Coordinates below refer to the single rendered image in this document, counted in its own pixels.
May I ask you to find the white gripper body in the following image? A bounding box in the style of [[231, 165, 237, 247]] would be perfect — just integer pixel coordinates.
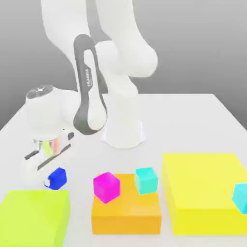
[[20, 143, 71, 189]]

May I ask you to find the small blue cube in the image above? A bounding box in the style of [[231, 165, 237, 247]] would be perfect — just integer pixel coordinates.
[[43, 167, 68, 191]]

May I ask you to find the small magenta cube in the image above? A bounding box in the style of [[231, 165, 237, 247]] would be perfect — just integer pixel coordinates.
[[93, 171, 121, 205]]

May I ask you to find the small turquoise cube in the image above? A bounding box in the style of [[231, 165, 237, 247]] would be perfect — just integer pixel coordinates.
[[134, 167, 159, 195]]

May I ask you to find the small cyan cube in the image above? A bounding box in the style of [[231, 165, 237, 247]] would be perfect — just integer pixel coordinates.
[[231, 183, 247, 215]]

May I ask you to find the large lime green box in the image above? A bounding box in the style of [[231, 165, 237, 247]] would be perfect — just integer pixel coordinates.
[[0, 190, 70, 247]]

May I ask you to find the large orange box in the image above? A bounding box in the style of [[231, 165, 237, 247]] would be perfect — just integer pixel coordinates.
[[91, 173, 162, 235]]

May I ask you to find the large yellow box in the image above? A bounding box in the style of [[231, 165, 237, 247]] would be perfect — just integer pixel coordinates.
[[161, 153, 247, 236]]

